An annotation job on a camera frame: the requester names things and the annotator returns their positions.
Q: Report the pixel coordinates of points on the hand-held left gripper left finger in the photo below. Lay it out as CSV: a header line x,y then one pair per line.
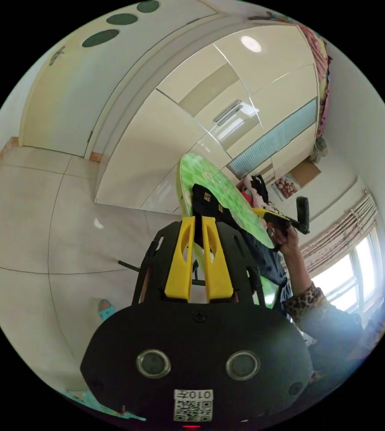
x,y
178,266

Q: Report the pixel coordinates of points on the black pants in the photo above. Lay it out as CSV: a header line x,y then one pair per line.
x,y
202,205

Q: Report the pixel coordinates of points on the pink patterned curtain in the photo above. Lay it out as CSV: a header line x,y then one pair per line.
x,y
321,64

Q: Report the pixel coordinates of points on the cream door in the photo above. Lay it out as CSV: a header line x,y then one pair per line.
x,y
61,94

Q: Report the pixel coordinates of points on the white glossy cupboard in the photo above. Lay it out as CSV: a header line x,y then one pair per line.
x,y
165,151

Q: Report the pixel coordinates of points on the round ceiling lamp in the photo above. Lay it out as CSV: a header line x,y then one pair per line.
x,y
250,43

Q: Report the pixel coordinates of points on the window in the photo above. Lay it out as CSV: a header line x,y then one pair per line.
x,y
350,276

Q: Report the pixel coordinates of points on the teal slipper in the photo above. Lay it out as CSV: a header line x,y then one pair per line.
x,y
105,308

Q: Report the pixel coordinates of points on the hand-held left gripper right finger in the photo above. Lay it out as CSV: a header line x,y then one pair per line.
x,y
216,269

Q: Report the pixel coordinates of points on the person's right forearm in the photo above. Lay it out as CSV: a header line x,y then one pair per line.
x,y
301,279

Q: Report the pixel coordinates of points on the beige patterned curtain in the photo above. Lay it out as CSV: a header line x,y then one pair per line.
x,y
340,232

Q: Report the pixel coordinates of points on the pile of clothes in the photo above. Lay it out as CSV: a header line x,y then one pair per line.
x,y
258,192

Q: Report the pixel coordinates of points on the person's body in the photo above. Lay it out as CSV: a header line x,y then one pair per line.
x,y
334,340

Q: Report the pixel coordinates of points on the person's right hand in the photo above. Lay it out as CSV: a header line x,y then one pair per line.
x,y
286,241

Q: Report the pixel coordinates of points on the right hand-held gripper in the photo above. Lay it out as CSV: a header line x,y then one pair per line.
x,y
281,225

